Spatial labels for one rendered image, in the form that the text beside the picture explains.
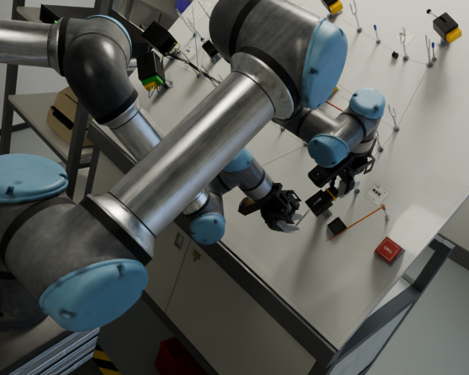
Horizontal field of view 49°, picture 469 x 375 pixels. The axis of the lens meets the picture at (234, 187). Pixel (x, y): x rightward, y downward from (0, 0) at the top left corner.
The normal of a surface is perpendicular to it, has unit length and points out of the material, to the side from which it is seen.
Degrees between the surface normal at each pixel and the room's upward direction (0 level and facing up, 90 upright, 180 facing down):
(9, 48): 88
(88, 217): 40
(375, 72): 54
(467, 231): 90
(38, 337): 0
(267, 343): 90
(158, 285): 90
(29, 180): 8
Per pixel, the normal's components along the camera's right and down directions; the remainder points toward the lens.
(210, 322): -0.68, 0.19
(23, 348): 0.31, -0.80
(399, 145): -0.37, -0.32
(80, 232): -0.11, -0.41
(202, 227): 0.07, 0.56
